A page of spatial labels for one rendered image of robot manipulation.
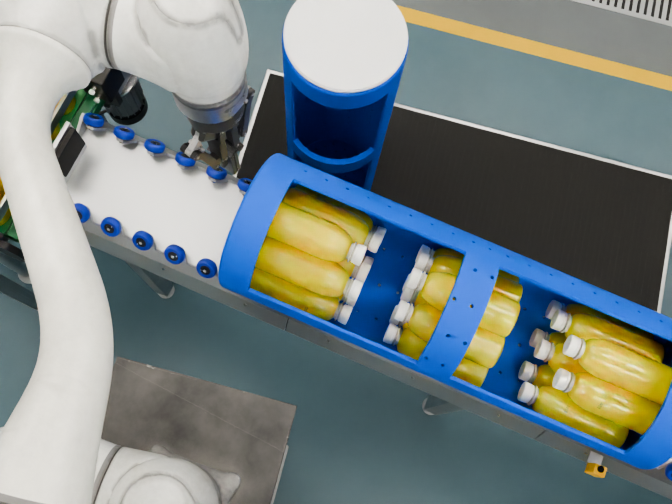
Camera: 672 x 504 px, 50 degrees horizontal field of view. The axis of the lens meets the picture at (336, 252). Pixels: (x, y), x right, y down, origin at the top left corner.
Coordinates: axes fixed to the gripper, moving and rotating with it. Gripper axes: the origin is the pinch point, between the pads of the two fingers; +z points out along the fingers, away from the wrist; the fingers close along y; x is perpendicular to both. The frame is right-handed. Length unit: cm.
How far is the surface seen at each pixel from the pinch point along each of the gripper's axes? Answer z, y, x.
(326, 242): 25.8, 4.8, -15.8
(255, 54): 145, 76, 67
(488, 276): 22, 16, -43
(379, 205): 25.0, 16.2, -19.4
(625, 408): 30, 14, -77
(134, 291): 145, -20, 43
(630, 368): 26, 19, -72
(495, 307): 26, 14, -47
